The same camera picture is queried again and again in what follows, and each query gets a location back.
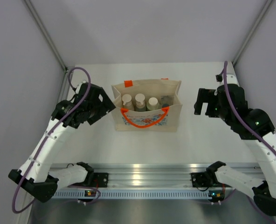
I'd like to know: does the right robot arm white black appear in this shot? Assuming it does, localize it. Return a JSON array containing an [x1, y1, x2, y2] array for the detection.
[[193, 84, 276, 216]]

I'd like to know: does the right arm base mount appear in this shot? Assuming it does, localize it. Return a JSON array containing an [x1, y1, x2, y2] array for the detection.
[[191, 172, 213, 188]]

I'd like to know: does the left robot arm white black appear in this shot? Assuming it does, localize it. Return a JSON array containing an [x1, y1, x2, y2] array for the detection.
[[8, 82, 115, 203]]

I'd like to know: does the small dark-cap jar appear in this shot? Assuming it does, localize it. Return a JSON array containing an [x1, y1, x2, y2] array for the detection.
[[161, 95, 174, 108]]

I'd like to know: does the grey-green pump bottle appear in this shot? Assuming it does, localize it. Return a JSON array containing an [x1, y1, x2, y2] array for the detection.
[[135, 93, 146, 112]]

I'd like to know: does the right frame post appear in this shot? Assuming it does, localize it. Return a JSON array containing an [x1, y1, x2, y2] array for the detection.
[[232, 0, 275, 67]]

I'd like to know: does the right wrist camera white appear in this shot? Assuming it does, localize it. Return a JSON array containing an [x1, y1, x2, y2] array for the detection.
[[216, 73, 239, 86]]

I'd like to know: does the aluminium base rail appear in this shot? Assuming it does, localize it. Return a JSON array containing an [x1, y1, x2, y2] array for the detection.
[[49, 163, 275, 189]]

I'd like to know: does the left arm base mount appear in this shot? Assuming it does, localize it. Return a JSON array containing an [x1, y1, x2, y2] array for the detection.
[[90, 173, 109, 189]]

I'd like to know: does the slotted cable duct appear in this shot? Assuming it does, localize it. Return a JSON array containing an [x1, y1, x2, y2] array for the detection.
[[53, 189, 212, 199]]

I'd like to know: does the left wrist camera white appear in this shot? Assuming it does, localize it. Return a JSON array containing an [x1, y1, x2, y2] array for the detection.
[[75, 80, 88, 93]]

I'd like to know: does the beige pump bottle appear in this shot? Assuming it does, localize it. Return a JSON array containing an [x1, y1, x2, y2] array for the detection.
[[122, 94, 134, 111]]

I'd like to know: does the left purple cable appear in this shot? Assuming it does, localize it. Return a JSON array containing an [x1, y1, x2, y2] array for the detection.
[[11, 67, 92, 214]]

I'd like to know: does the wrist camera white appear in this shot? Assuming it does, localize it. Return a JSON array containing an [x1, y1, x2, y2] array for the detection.
[[75, 80, 88, 93], [216, 73, 239, 86]]

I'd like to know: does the frame post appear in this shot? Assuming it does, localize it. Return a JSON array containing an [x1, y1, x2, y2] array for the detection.
[[22, 0, 67, 71], [232, 0, 275, 67]]

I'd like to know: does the canvas bag with orange handles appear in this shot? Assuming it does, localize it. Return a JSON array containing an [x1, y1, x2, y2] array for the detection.
[[111, 79, 182, 132]]

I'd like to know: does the left frame post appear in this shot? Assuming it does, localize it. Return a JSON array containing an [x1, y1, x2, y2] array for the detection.
[[22, 0, 67, 71]]

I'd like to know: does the light green round-cap bottle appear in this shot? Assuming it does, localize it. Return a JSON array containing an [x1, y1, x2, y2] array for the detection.
[[146, 97, 159, 111]]

